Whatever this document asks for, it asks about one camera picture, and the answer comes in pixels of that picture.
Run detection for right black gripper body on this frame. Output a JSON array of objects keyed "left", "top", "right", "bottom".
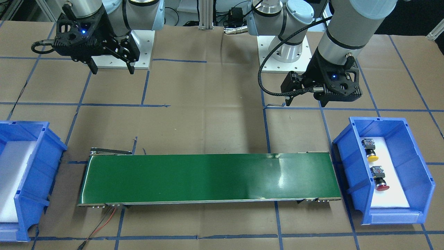
[{"left": 52, "top": 3, "right": 117, "bottom": 64}]

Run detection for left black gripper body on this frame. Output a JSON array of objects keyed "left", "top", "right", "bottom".
[{"left": 305, "top": 50, "right": 362, "bottom": 102}]

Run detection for yellow push button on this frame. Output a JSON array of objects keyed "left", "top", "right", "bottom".
[{"left": 361, "top": 138, "right": 379, "bottom": 163}]

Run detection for red push button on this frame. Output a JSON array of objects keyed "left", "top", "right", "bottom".
[{"left": 370, "top": 166, "right": 390, "bottom": 192}]

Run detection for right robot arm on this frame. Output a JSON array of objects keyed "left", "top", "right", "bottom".
[{"left": 51, "top": 0, "right": 164, "bottom": 74}]

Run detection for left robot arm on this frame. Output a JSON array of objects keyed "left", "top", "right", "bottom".
[{"left": 246, "top": 0, "right": 396, "bottom": 107}]

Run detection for blue bin with buttons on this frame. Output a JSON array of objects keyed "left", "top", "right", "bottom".
[{"left": 333, "top": 117, "right": 435, "bottom": 225}]

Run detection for blue receiving bin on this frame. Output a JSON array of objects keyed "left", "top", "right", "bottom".
[{"left": 0, "top": 121, "right": 67, "bottom": 242}]

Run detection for white foam pad bin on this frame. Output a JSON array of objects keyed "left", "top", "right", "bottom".
[
  {"left": 0, "top": 141, "right": 36, "bottom": 223},
  {"left": 360, "top": 137, "right": 410, "bottom": 209}
]

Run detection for green conveyor belt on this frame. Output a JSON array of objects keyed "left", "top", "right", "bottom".
[{"left": 78, "top": 152, "right": 341, "bottom": 207}]

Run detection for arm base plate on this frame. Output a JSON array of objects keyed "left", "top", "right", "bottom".
[
  {"left": 257, "top": 35, "right": 312, "bottom": 73},
  {"left": 92, "top": 30, "right": 155, "bottom": 69}
]

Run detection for black braided cable right arm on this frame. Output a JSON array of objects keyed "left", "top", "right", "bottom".
[{"left": 31, "top": 40, "right": 56, "bottom": 55}]

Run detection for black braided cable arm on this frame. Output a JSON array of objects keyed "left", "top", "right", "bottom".
[
  {"left": 257, "top": 15, "right": 334, "bottom": 96},
  {"left": 31, "top": 40, "right": 56, "bottom": 55}
]

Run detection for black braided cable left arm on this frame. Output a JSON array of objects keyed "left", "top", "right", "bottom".
[{"left": 257, "top": 15, "right": 334, "bottom": 96}]

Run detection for aluminium frame post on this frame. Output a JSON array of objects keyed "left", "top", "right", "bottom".
[{"left": 197, "top": 0, "right": 215, "bottom": 30}]

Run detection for red black conveyor wires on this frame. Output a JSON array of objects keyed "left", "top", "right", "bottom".
[{"left": 77, "top": 206, "right": 119, "bottom": 250}]

